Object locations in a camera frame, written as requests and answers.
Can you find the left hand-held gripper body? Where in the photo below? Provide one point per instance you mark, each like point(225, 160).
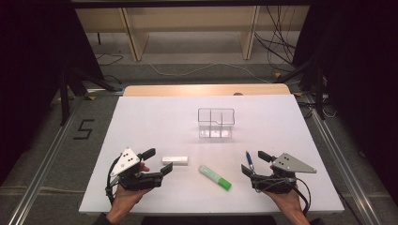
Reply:
point(125, 162)

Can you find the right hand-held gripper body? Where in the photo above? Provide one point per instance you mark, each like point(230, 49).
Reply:
point(291, 165)

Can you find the blue pen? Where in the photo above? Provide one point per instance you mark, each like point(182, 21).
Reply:
point(248, 159)

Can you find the white eraser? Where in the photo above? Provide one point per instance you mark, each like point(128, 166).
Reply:
point(175, 160)

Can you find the green marker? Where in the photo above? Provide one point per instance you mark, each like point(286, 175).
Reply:
point(216, 178)

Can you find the clear plastic organizer box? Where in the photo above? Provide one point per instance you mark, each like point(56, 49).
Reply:
point(216, 132)

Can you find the person's left hand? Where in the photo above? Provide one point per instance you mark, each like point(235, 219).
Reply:
point(125, 197)

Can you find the person's right hand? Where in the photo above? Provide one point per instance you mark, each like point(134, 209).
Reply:
point(287, 200)

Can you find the white table board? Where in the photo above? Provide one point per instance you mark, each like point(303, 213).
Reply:
point(156, 125)

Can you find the yellow floor tape piece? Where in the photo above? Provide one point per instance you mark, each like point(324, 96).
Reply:
point(90, 97)
point(278, 75)
point(297, 93)

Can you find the light wooden table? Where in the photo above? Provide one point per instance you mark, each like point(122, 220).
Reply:
point(187, 90)

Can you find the black metal stand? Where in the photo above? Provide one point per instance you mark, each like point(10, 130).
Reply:
point(319, 93)

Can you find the black tripod stand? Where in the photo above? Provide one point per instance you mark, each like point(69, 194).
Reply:
point(64, 103)

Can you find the black curtain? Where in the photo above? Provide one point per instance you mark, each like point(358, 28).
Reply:
point(359, 62)
point(31, 62)

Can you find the beige wooden desk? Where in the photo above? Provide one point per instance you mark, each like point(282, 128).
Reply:
point(187, 18)

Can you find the aluminium floor rail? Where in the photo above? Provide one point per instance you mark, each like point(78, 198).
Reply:
point(343, 162)
point(49, 162)

